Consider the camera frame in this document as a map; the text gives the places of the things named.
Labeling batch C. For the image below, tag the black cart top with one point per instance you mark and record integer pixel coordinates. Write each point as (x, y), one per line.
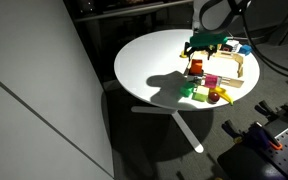
(246, 162)

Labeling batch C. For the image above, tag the yellow ball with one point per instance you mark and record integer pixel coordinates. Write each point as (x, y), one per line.
(183, 55)

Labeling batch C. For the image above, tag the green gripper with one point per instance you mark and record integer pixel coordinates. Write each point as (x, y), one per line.
(204, 39)

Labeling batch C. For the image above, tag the yellow-green cube block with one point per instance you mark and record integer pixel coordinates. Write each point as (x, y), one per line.
(200, 93)

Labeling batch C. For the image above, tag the blue cube block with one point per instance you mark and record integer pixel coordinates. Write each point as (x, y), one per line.
(245, 49)

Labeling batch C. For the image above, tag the black and white patterned block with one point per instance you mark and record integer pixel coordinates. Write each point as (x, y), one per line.
(197, 79)

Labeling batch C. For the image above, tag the green cube block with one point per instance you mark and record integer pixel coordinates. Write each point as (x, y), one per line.
(187, 89)

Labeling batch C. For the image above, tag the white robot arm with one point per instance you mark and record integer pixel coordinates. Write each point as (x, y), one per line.
(210, 19)

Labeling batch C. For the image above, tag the white round table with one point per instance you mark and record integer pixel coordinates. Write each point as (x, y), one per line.
(151, 69)

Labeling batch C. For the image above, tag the pink cube block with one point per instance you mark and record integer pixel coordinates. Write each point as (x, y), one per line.
(211, 81)

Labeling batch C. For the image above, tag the yellow banana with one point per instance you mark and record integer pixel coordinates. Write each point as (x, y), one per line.
(223, 94)

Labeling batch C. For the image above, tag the orange building block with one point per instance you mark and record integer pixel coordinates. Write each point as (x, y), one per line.
(196, 66)

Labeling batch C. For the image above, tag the wooden tray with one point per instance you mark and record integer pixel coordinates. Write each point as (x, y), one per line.
(228, 66)

